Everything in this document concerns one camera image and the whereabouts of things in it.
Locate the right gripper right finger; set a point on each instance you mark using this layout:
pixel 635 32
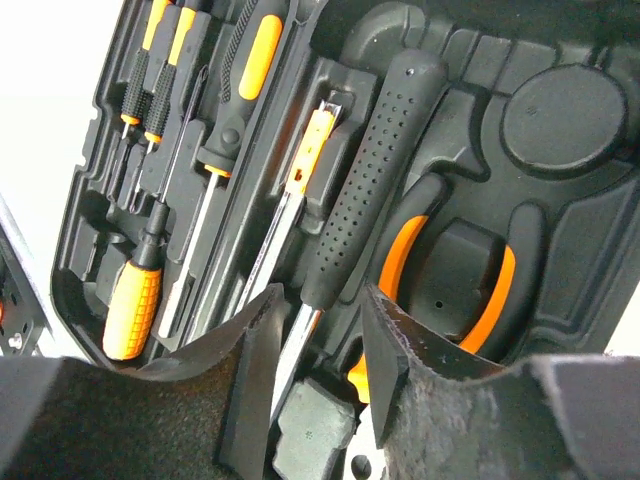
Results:
pixel 440 412

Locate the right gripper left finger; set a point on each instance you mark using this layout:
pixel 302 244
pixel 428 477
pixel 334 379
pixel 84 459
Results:
pixel 202 412

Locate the black handled hammer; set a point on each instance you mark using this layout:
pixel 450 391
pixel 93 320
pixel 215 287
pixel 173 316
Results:
pixel 414 83

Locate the orange black pliers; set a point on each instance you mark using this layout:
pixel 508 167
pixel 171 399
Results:
pixel 472 286

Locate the black plastic tool case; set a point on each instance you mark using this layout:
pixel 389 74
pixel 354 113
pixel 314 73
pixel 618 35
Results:
pixel 452 187

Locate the orange handled utility knife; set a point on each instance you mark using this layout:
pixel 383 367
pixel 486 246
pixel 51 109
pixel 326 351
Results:
pixel 318 129

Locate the small orange black screwdriver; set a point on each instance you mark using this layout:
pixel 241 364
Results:
pixel 160 104

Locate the large orange handled screwdriver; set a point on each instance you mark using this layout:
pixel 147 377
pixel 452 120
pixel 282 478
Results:
pixel 243 72

